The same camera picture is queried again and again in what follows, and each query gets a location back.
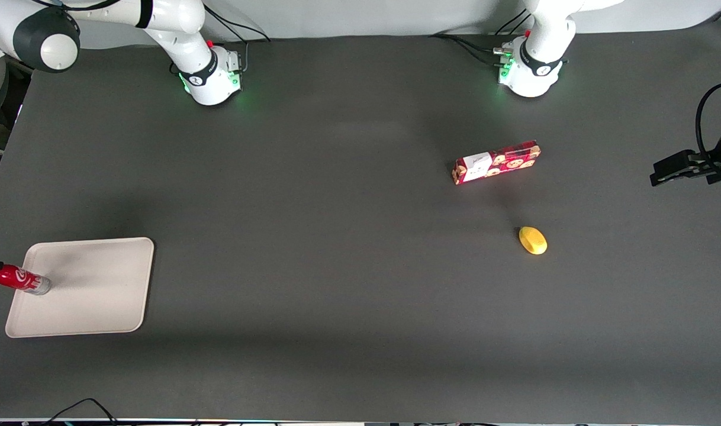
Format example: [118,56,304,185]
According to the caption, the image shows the black cable at table edge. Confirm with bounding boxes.
[40,398,120,426]

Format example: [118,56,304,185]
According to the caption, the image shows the black right arm base cable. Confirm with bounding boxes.
[205,6,272,75]

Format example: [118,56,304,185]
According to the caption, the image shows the black left gripper cable loop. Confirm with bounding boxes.
[696,81,721,158]

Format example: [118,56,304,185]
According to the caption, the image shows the yellow lemon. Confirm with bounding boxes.
[519,226,548,256]

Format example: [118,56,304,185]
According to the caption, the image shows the red coke bottle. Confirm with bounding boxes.
[0,264,52,296]

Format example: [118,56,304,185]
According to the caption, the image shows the red tartan cookie box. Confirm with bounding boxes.
[452,140,542,186]

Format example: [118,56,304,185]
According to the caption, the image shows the black left arm base cables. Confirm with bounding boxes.
[429,8,528,66]

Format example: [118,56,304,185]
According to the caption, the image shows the beige plastic tray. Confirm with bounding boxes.
[5,237,155,338]

